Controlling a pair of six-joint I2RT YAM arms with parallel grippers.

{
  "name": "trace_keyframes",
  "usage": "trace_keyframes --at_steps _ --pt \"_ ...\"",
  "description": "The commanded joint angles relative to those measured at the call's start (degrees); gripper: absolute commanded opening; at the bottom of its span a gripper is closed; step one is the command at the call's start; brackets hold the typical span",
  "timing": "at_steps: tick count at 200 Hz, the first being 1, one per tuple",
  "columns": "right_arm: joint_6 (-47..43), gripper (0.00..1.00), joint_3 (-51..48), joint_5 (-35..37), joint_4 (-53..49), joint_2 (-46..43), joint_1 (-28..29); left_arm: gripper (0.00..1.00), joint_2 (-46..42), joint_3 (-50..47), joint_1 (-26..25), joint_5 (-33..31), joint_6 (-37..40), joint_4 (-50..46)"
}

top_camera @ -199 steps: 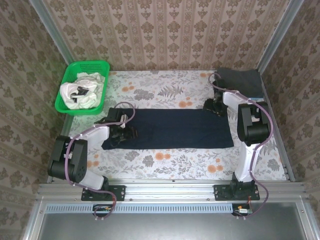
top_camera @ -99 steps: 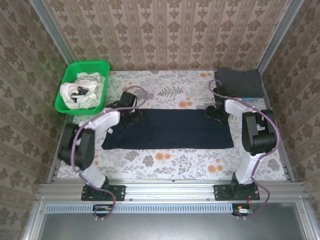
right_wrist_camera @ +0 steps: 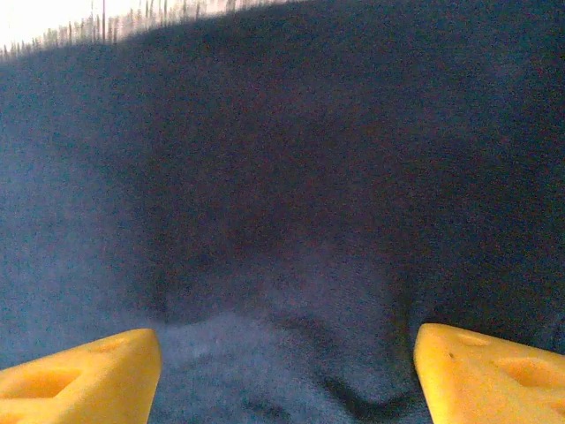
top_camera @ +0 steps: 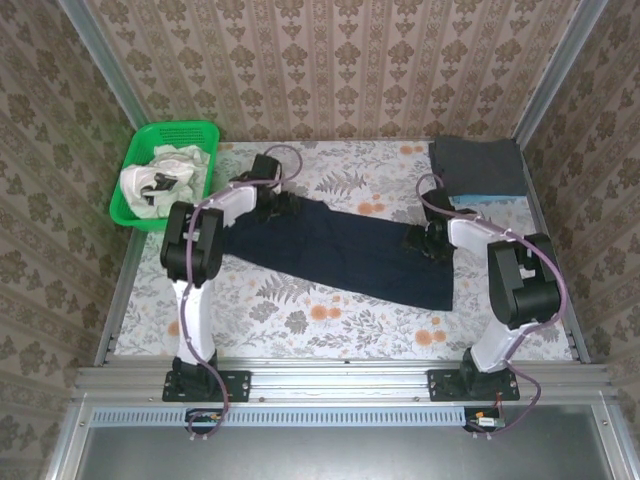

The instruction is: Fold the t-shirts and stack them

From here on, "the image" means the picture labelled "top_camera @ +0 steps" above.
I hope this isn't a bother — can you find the grey folded t-shirt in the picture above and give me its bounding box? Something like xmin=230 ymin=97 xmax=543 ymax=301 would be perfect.
xmin=428 ymin=135 xmax=530 ymax=199

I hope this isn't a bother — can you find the aluminium frame post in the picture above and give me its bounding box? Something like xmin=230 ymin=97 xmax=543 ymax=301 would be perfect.
xmin=57 ymin=0 xmax=151 ymax=129
xmin=512 ymin=0 xmax=609 ymax=146

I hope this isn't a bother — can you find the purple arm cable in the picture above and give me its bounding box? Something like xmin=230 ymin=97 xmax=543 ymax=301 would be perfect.
xmin=178 ymin=144 xmax=305 ymax=444
xmin=415 ymin=173 xmax=569 ymax=444

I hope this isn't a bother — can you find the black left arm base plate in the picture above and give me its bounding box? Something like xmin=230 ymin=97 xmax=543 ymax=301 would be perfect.
xmin=162 ymin=368 xmax=252 ymax=404

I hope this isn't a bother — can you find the slotted cable duct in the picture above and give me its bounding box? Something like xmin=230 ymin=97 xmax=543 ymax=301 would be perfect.
xmin=91 ymin=407 xmax=471 ymax=428

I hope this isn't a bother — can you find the small black controller board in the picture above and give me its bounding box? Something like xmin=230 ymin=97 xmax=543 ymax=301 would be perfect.
xmin=464 ymin=407 xmax=506 ymax=432
xmin=184 ymin=408 xmax=225 ymax=427

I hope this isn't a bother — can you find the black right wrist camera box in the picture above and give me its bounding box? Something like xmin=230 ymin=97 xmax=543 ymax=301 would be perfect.
xmin=424 ymin=187 xmax=456 ymax=221

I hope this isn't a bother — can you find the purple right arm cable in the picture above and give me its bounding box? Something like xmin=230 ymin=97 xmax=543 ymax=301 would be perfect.
xmin=415 ymin=173 xmax=569 ymax=444

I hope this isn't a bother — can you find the floral print tablecloth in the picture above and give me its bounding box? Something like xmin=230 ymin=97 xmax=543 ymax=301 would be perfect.
xmin=113 ymin=138 xmax=574 ymax=361

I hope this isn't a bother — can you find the aluminium mounting rail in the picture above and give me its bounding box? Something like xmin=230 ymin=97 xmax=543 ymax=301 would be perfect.
xmin=72 ymin=357 xmax=614 ymax=407

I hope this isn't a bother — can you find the white crumpled t-shirt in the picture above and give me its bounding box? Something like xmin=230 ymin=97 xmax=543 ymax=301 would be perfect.
xmin=119 ymin=143 xmax=212 ymax=220

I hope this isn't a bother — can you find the navy blue t-shirt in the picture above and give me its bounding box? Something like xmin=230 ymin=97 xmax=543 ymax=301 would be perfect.
xmin=222 ymin=192 xmax=456 ymax=312

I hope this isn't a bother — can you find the grey metal base panel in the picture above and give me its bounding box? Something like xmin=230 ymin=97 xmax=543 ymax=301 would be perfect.
xmin=47 ymin=404 xmax=629 ymax=480

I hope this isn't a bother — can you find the green plastic basket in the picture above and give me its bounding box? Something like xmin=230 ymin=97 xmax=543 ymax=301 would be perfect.
xmin=108 ymin=119 xmax=221 ymax=232

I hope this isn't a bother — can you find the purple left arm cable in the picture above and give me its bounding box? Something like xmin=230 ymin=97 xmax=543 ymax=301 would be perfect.
xmin=178 ymin=144 xmax=305 ymax=444

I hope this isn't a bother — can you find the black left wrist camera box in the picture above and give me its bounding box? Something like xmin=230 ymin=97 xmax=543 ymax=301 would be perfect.
xmin=248 ymin=153 xmax=283 ymax=189

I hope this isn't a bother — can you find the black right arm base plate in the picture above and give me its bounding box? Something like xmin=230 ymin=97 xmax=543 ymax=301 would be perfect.
xmin=427 ymin=368 xmax=521 ymax=402

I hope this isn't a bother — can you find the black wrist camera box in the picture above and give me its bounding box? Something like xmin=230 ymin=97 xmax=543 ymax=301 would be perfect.
xmin=424 ymin=187 xmax=456 ymax=221
xmin=248 ymin=153 xmax=283 ymax=189

